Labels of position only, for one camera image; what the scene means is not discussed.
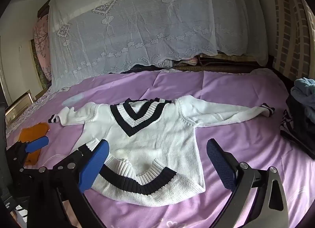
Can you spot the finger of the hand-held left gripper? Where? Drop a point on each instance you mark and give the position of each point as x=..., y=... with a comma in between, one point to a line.
x=37, y=144

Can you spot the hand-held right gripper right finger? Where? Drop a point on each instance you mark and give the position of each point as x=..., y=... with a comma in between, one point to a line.
x=221, y=166

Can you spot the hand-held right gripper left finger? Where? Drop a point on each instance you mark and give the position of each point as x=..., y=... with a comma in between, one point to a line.
x=94, y=166

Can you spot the white sweater with navy stripes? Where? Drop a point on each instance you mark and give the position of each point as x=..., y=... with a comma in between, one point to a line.
x=152, y=144

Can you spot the orange cloth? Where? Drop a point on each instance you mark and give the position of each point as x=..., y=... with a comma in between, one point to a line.
x=34, y=130

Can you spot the purple bed sheet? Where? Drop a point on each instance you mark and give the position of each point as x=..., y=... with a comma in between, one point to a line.
x=233, y=109

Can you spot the black white striped garment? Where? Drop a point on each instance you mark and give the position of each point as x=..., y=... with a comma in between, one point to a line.
x=290, y=132

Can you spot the dark garment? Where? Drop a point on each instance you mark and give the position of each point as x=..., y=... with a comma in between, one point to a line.
x=296, y=112

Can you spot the pink floral quilt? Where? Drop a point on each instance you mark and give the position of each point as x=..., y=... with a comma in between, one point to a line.
x=41, y=45

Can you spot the light blue cloth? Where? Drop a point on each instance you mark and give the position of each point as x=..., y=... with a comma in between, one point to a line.
x=304, y=87

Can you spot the brick patterned curtain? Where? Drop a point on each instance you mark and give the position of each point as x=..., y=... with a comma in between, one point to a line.
x=288, y=33

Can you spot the white lace cover cloth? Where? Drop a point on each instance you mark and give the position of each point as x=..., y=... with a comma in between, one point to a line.
x=137, y=21

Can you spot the gold picture frame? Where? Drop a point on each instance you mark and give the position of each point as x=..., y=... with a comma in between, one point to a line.
x=19, y=106

